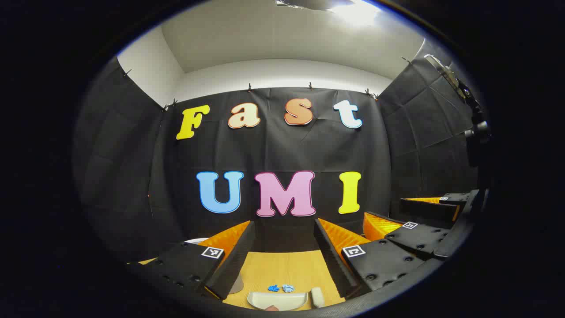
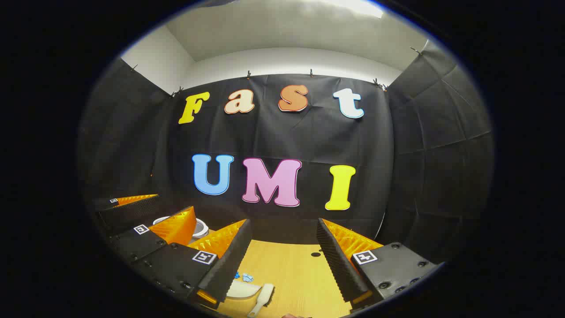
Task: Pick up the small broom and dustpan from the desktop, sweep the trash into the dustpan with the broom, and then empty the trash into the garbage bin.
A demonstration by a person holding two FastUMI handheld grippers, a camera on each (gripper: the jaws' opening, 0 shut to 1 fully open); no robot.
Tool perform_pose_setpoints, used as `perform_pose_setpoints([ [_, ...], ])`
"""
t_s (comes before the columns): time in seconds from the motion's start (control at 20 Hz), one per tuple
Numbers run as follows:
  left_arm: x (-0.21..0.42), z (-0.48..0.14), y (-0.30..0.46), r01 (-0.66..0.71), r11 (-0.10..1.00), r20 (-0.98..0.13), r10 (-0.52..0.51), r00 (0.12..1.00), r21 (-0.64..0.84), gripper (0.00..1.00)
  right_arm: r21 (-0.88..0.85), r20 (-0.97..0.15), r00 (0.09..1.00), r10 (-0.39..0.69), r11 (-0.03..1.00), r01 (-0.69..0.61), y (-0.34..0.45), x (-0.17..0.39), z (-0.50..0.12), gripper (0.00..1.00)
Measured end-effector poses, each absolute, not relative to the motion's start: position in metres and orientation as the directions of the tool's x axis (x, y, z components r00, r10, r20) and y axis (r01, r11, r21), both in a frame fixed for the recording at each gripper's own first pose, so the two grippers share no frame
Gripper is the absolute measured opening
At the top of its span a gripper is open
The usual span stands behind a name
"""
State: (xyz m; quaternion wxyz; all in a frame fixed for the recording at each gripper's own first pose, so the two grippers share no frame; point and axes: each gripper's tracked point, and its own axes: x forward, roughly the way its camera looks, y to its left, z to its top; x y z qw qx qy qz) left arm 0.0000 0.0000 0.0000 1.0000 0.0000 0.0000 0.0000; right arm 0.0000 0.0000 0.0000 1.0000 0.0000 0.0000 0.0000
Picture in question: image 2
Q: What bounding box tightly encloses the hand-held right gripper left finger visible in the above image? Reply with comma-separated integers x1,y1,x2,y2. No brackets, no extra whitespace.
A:
132,219,253,310

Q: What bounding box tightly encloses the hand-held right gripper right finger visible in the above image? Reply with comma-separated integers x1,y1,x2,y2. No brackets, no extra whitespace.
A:
316,217,438,312

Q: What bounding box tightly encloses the white dustpan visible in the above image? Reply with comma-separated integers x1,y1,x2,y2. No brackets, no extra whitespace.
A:
226,280,262,300

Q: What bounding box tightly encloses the small white broom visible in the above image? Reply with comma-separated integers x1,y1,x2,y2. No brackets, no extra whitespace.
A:
247,283,275,318

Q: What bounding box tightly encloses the white garbage bin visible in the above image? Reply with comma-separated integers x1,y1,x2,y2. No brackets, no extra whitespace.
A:
152,216,210,241

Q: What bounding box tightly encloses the wooden desktop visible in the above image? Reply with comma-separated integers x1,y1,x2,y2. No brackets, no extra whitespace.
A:
188,229,354,318

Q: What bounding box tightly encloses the black backdrop cloth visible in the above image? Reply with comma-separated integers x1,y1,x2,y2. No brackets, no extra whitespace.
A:
77,40,495,265

